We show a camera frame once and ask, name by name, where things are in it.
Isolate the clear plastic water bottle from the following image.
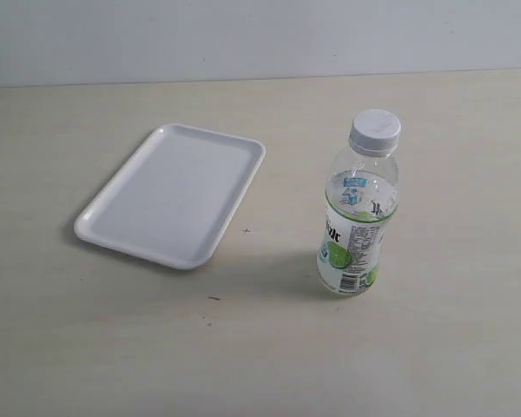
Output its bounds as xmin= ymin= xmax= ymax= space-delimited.
xmin=317 ymin=146 xmax=399 ymax=297

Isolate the white bottle cap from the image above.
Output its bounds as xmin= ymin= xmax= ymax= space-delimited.
xmin=349 ymin=109 xmax=402 ymax=157

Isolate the white rectangular plastic tray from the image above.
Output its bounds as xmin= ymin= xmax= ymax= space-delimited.
xmin=74 ymin=123 xmax=266 ymax=270

